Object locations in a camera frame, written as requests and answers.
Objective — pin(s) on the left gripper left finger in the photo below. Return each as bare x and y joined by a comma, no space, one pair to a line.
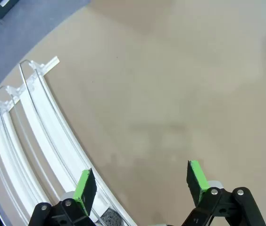
85,193

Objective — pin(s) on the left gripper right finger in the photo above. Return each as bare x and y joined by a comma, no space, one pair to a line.
195,179

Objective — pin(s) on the black equipment case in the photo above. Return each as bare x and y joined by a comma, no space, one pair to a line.
3,7

